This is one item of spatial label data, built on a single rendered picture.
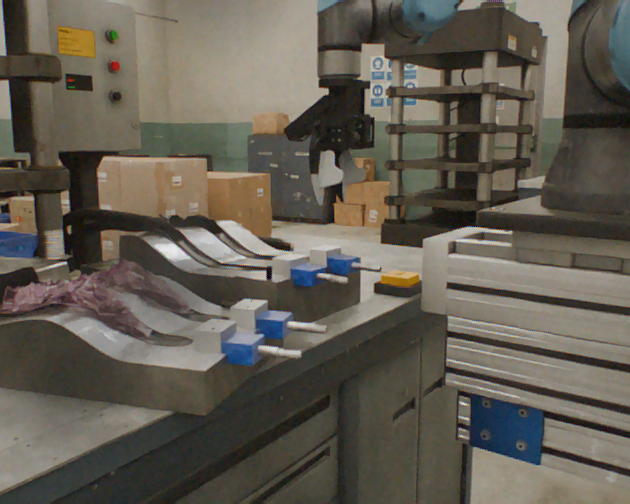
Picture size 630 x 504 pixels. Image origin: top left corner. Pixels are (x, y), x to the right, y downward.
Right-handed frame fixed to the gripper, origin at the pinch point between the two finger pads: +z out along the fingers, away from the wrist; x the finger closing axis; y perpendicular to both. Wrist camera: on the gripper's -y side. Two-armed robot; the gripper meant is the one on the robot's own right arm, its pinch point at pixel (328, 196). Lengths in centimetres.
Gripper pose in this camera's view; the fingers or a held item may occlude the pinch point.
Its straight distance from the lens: 114.8
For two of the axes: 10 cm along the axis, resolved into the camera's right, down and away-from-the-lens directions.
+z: 0.0, 9.8, 1.8
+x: 5.7, -1.5, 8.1
